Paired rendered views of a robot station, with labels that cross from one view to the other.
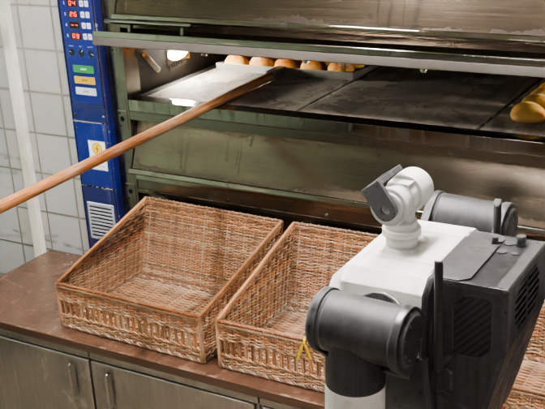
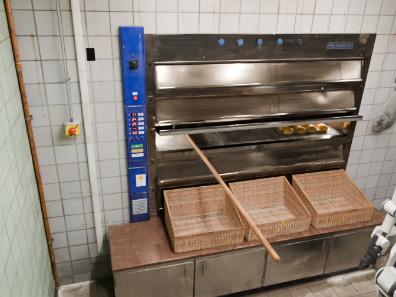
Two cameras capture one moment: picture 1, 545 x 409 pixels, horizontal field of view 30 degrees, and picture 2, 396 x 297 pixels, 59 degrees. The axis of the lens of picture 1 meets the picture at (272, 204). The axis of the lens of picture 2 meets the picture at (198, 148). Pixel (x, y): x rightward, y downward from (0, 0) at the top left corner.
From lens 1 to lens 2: 2.58 m
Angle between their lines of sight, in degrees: 45
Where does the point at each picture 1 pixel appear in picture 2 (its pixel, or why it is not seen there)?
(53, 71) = (115, 149)
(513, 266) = not seen: outside the picture
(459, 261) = not seen: outside the picture
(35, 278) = (126, 240)
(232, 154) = (202, 165)
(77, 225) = (121, 211)
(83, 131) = (134, 171)
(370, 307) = not seen: outside the picture
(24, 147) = (95, 185)
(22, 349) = (158, 270)
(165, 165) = (174, 176)
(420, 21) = (280, 109)
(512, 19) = (306, 106)
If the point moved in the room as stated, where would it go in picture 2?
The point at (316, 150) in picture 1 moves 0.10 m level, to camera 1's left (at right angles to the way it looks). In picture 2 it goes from (235, 157) to (228, 160)
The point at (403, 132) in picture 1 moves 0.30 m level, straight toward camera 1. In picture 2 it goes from (268, 145) to (297, 157)
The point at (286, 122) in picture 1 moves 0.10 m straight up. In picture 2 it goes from (227, 149) to (228, 139)
